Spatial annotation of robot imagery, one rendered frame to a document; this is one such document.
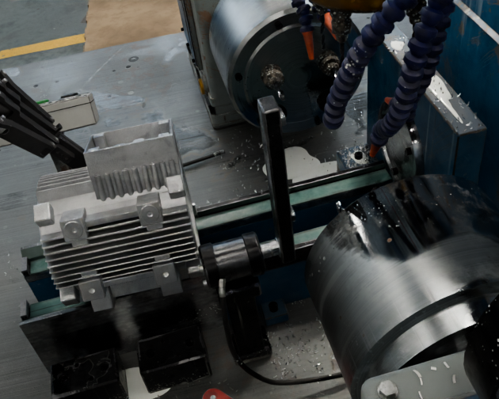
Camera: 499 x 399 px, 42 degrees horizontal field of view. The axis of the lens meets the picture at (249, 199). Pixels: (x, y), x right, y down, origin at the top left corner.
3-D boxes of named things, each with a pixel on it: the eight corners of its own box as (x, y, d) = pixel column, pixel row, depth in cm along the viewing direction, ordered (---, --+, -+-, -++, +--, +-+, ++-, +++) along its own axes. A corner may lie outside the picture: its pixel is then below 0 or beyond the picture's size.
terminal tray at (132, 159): (181, 163, 97) (171, 117, 95) (184, 185, 87) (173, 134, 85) (103, 180, 97) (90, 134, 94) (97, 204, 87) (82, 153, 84)
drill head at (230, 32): (313, 34, 144) (306, -78, 127) (375, 128, 118) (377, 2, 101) (204, 60, 142) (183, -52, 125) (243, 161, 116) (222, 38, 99)
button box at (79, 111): (100, 119, 115) (92, 89, 114) (97, 123, 108) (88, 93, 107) (4, 142, 113) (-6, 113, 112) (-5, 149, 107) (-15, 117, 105)
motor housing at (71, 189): (200, 242, 107) (176, 133, 100) (208, 298, 89) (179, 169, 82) (81, 268, 106) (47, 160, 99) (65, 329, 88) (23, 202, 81)
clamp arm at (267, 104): (294, 244, 90) (278, 92, 72) (301, 260, 87) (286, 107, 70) (270, 250, 89) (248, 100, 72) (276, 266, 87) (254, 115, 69)
